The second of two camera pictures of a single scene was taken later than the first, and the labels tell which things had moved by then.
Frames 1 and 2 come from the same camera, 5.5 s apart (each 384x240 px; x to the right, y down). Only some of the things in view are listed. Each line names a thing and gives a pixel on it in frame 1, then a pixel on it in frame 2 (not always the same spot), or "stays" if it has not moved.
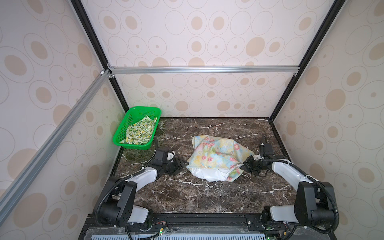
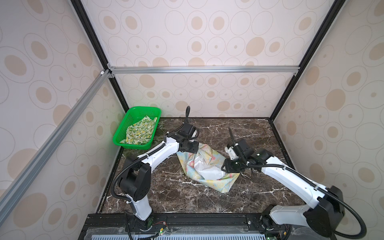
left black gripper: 177,166 → 194,148
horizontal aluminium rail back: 205,69 stays
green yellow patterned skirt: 140,132 stays
